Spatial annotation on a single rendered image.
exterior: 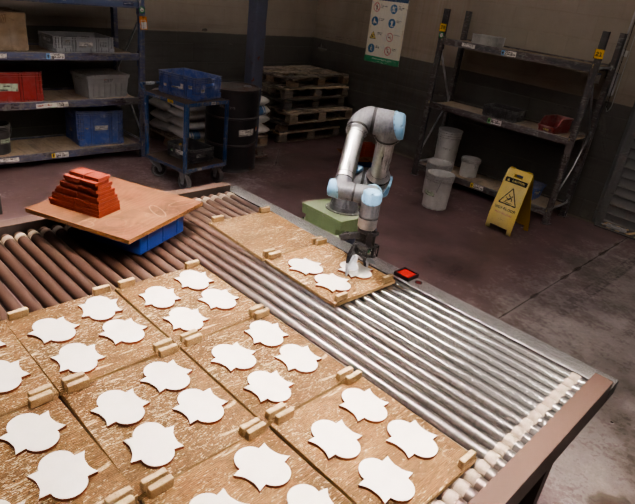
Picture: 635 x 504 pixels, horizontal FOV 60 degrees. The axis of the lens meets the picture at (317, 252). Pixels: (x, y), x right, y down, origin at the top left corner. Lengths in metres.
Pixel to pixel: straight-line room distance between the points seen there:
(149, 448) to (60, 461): 0.19
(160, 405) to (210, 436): 0.17
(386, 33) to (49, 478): 7.21
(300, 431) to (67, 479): 0.55
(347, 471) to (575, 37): 5.82
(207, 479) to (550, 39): 6.09
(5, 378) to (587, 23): 6.11
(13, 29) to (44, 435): 4.94
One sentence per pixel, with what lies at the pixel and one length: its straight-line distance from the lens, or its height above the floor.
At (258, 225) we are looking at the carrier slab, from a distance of 2.59.
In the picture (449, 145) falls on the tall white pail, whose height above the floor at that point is 0.45.
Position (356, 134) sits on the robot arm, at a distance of 2.38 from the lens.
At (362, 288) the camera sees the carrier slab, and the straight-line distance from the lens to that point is 2.16.
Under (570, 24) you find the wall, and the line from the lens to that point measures 6.76.
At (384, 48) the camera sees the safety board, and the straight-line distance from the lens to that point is 8.00.
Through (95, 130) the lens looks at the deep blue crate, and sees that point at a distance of 6.46.
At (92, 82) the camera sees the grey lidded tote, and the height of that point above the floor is 0.81.
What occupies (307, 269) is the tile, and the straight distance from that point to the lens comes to 2.22.
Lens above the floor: 1.97
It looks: 26 degrees down
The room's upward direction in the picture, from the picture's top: 8 degrees clockwise
